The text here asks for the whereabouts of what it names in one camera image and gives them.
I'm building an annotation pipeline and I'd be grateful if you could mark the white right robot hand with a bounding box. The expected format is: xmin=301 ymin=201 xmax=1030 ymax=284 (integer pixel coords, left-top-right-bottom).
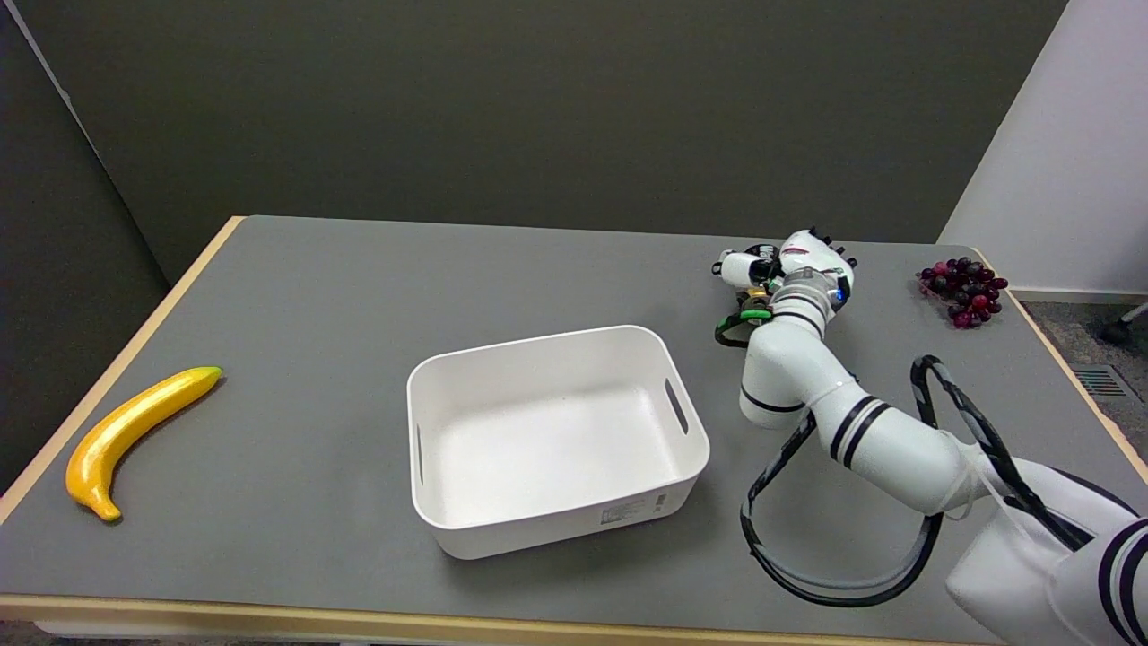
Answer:
xmin=713 ymin=229 xmax=857 ymax=310

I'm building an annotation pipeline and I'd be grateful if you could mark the dark red grape bunch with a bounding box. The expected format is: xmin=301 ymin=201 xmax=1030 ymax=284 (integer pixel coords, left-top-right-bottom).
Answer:
xmin=917 ymin=257 xmax=1009 ymax=329

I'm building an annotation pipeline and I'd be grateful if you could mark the white plastic storage bin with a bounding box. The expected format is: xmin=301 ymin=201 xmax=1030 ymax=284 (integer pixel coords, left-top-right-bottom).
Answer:
xmin=406 ymin=325 xmax=711 ymax=561

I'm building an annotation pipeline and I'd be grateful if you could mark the yellow toy banana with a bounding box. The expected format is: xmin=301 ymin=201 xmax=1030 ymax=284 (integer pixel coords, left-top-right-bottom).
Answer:
xmin=65 ymin=366 xmax=223 ymax=523

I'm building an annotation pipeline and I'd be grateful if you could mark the black Watsons drink can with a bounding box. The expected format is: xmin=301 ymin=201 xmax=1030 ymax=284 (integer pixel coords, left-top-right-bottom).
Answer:
xmin=741 ymin=244 xmax=785 ymax=306

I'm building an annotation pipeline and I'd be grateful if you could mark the black chair caster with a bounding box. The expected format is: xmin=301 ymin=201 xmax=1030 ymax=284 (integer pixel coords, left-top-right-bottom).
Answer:
xmin=1100 ymin=303 xmax=1148 ymax=346

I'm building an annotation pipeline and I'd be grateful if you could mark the floor vent grille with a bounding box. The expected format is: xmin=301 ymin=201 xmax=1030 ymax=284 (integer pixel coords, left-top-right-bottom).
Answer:
xmin=1072 ymin=366 xmax=1129 ymax=399

